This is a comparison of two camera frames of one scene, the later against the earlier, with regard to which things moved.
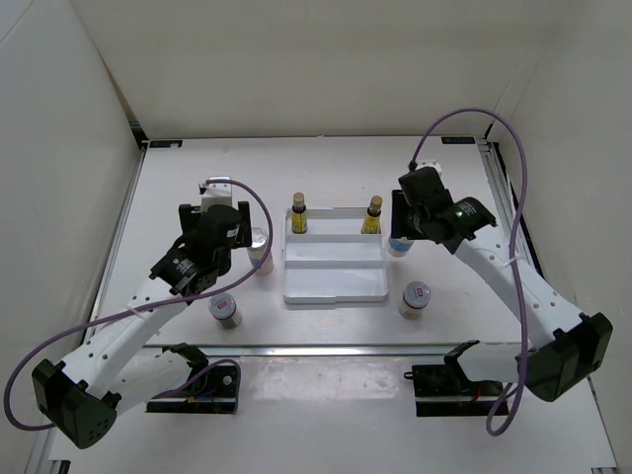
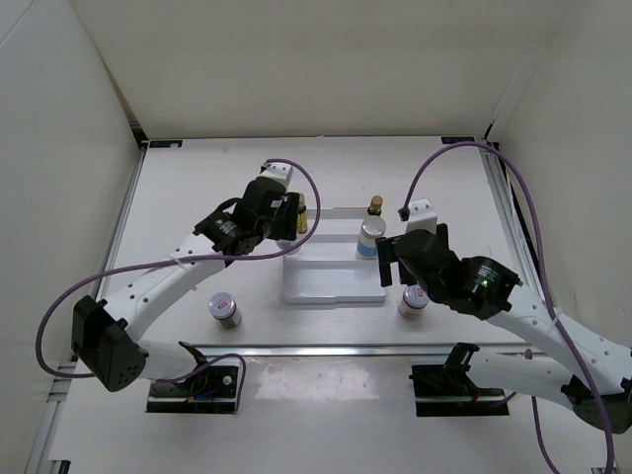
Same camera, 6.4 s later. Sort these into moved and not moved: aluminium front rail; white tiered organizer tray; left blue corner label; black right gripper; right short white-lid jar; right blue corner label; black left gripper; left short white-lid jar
Moved: black left gripper; black right gripper
Not moved: left blue corner label; white tiered organizer tray; right blue corner label; aluminium front rail; left short white-lid jar; right short white-lid jar
